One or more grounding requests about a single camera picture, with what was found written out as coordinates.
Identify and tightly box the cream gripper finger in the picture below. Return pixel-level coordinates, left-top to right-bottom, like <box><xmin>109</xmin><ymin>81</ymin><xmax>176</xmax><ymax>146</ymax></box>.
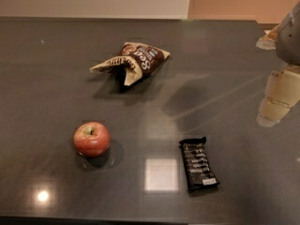
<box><xmin>257</xmin><ymin>65</ymin><xmax>300</xmax><ymax>128</ymax></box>
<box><xmin>256</xmin><ymin>25</ymin><xmax>279</xmax><ymax>50</ymax></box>

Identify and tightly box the red apple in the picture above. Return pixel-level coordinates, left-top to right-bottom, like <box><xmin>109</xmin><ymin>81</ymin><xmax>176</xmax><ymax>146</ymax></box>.
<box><xmin>73</xmin><ymin>122</ymin><xmax>111</xmax><ymax>158</ymax></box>

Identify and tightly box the brown chip bag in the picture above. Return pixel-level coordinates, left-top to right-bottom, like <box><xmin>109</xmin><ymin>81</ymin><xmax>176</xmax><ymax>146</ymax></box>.
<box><xmin>90</xmin><ymin>42</ymin><xmax>170</xmax><ymax>86</ymax></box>

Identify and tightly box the black snack bar wrapper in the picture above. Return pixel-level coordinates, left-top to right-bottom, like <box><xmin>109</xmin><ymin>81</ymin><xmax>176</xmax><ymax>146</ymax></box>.
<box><xmin>179</xmin><ymin>137</ymin><xmax>219</xmax><ymax>192</ymax></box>

